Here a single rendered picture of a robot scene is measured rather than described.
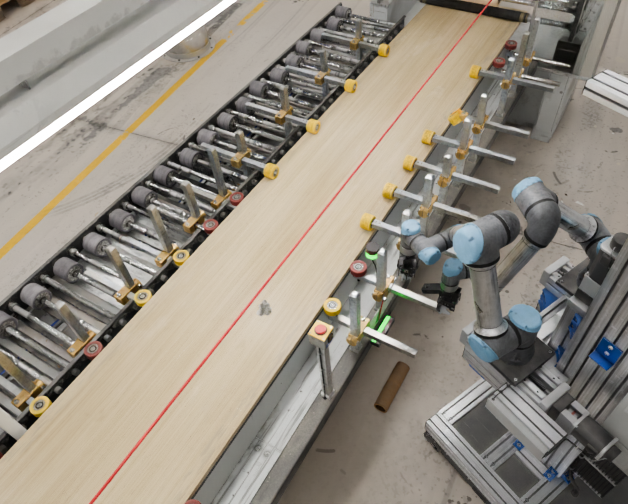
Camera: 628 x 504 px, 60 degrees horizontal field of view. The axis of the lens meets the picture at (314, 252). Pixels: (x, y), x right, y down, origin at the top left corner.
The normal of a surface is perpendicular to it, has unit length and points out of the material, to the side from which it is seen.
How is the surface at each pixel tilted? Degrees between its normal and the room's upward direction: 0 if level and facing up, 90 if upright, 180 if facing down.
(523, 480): 0
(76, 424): 0
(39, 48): 90
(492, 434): 0
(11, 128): 61
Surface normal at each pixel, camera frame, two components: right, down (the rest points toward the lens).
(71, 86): 0.71, 0.00
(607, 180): -0.07, -0.65
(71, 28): 0.85, 0.36
